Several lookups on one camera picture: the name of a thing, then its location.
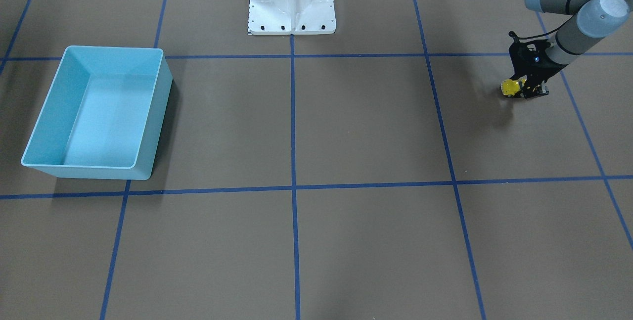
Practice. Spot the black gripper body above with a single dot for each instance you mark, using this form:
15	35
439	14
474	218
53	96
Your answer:
542	68

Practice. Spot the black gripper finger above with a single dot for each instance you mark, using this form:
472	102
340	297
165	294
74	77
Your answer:
533	90

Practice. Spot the yellow beetle toy car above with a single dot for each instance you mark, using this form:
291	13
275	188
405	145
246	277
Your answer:
513	88

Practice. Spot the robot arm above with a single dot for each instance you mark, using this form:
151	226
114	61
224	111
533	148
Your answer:
589	21

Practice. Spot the light blue plastic bin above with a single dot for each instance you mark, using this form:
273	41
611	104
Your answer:
103	114

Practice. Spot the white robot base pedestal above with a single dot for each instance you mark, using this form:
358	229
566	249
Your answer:
291	17

